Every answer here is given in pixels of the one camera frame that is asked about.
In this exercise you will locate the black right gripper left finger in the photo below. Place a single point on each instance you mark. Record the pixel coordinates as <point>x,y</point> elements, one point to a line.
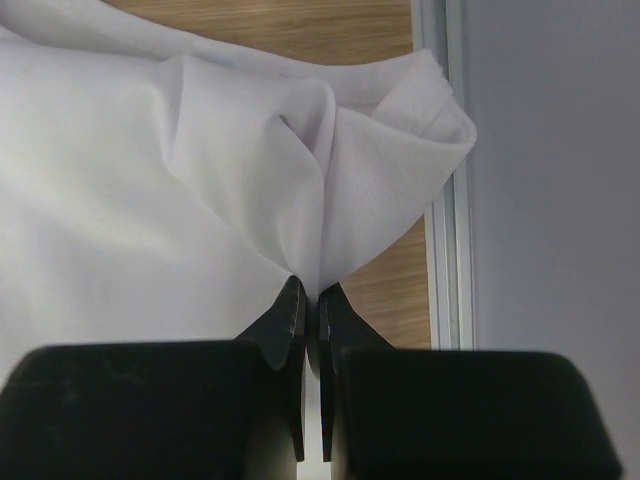
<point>279,334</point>

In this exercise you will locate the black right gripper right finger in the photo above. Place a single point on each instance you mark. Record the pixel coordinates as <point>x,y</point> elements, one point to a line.
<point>334,326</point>

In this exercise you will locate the white t shirt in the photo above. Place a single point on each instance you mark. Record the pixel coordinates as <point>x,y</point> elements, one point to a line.
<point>157,190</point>

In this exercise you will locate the aluminium frame rail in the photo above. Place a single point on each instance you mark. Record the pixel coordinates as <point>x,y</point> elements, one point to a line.
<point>438,26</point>

